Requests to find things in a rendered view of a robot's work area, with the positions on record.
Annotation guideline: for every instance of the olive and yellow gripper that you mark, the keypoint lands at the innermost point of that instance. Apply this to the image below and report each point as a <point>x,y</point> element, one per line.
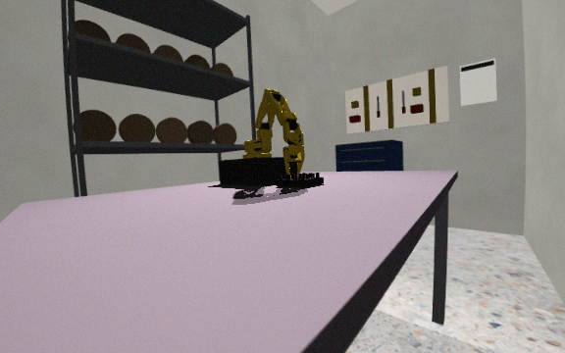
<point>298,158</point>

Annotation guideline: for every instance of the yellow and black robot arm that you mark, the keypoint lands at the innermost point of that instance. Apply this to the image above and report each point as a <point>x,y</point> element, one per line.
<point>286,119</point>

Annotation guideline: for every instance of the grey panel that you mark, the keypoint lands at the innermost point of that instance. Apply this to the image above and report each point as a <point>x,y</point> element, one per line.
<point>300,182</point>

